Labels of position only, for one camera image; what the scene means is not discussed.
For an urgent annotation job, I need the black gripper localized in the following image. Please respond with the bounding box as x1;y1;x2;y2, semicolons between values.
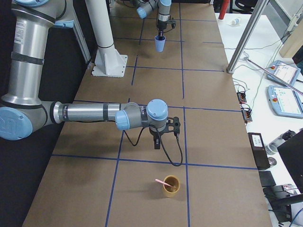
157;20;169;37
149;127;165;149

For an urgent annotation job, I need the blue plastic cup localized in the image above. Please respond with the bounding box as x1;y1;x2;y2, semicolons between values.
154;35;166;52

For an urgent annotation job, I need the reacher grabber tool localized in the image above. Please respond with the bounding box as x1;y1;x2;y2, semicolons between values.
243;52;303;95

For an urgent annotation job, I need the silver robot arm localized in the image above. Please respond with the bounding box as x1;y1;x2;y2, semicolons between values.
130;0;175;41
0;0;169;149

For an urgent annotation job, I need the tan bamboo cup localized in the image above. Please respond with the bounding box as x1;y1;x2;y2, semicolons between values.
162;175;181;198

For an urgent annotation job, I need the pink chopstick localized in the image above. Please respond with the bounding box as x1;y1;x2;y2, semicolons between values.
155;179;176;188

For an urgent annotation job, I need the white mounting column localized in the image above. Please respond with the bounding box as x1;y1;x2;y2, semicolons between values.
85;0;128;78

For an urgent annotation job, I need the red cylinder bottle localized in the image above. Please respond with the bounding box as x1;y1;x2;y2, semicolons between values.
218;0;230;20

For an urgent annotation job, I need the white blue tube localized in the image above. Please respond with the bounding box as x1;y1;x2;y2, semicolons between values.
231;17;241;26

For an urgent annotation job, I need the small orange relay board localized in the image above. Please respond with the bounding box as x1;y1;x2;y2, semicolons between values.
237;91;247;104

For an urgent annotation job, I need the black rectangular box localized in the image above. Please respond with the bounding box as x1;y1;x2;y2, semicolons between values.
248;132;270;170

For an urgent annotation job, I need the near teach pendant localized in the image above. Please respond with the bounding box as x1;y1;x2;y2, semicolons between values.
267;85;303;119

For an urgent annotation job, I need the teach pendant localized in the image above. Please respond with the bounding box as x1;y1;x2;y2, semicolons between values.
267;85;303;119
267;60;301;86

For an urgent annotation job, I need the far teach pendant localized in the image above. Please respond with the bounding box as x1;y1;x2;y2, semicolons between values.
267;60;301;86

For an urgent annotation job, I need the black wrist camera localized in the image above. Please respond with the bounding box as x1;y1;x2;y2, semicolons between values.
165;116;180;138
168;17;176;29

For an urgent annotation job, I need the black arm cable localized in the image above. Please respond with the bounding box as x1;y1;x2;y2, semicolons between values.
124;125;183;166

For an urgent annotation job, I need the aluminium frame post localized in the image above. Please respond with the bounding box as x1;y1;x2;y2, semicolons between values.
226;0;269;74

